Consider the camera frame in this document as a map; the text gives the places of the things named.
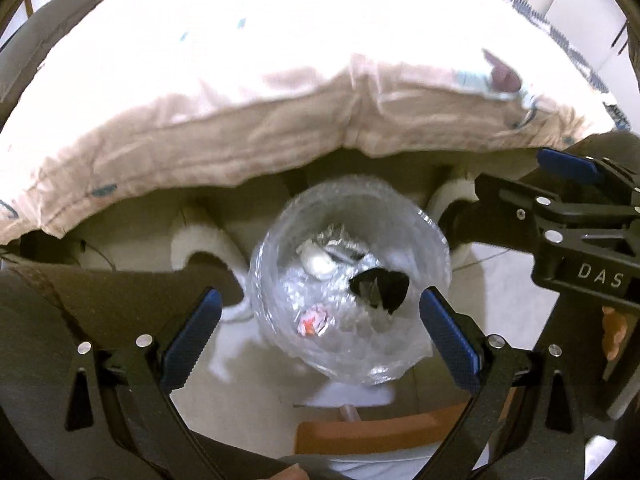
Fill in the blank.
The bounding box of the left white fluffy slipper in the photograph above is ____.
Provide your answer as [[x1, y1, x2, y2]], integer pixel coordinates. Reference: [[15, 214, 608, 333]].
[[170, 205, 253, 323]]

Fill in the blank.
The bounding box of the pink crumpled wrapper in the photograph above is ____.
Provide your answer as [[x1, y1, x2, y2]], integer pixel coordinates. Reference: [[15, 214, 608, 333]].
[[297, 307, 329, 337]]

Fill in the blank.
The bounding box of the black trash piece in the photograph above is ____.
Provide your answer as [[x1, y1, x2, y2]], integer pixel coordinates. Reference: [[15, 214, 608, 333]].
[[349, 268, 410, 314]]

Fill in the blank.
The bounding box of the right white fluffy slipper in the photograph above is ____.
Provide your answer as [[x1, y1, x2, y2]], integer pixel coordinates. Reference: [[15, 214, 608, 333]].
[[424, 174, 478, 223]]

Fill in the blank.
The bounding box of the white crumpled tissue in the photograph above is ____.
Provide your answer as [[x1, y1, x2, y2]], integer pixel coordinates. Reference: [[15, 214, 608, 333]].
[[296, 240, 337, 281]]

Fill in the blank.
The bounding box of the pink bed sheet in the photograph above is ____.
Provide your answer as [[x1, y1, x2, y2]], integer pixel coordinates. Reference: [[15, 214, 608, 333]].
[[1, 0, 615, 243]]

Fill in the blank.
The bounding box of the white fluffy slipper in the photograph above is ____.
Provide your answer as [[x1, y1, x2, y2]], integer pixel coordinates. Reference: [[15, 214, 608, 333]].
[[424, 174, 478, 223], [170, 205, 253, 323]]

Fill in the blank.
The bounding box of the silver foil wrapper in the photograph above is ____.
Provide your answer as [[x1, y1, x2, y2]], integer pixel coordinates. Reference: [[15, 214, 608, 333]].
[[316, 223, 369, 264]]

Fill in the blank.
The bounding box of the blue checked blanket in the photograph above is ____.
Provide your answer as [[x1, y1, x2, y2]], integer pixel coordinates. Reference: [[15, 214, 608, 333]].
[[449, 0, 632, 134]]

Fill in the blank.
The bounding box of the left dark trouser leg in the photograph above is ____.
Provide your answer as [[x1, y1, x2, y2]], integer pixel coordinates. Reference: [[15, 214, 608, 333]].
[[1, 263, 242, 479]]

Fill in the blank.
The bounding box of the person's left hand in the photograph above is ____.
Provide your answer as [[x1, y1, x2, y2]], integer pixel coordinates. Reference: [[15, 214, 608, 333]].
[[269, 464, 309, 480]]

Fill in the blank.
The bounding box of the black cable on floor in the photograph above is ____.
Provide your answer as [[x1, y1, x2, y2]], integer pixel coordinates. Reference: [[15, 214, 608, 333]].
[[74, 238, 120, 272]]

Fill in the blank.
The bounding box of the dark grey pillow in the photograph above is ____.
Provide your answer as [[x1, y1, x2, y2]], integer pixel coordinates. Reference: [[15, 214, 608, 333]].
[[0, 0, 98, 126]]

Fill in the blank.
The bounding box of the person's right hand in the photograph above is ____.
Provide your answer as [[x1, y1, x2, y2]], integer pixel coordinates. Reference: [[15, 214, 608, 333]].
[[602, 307, 628, 362]]

